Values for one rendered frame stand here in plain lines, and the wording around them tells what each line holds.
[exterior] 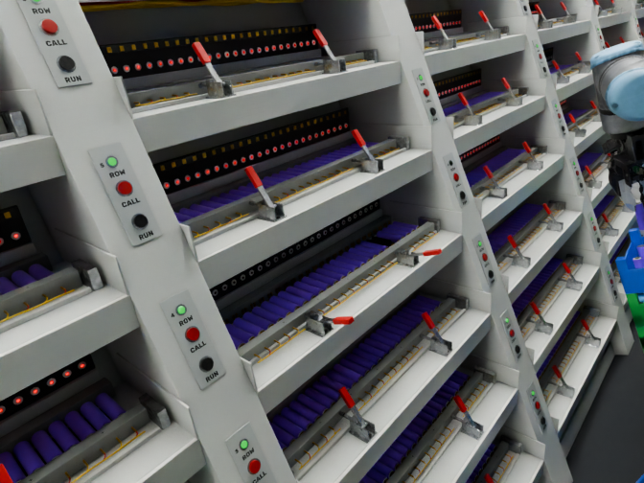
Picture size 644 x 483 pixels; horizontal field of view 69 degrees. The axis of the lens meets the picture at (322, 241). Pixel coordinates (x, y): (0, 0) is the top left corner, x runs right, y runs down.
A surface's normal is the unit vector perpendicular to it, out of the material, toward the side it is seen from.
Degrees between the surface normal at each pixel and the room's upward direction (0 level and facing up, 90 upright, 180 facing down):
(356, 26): 90
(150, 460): 21
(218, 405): 90
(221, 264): 111
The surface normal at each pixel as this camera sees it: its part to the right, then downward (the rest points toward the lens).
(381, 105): -0.66, 0.37
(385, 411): -0.11, -0.91
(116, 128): 0.65, -0.15
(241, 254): 0.74, 0.19
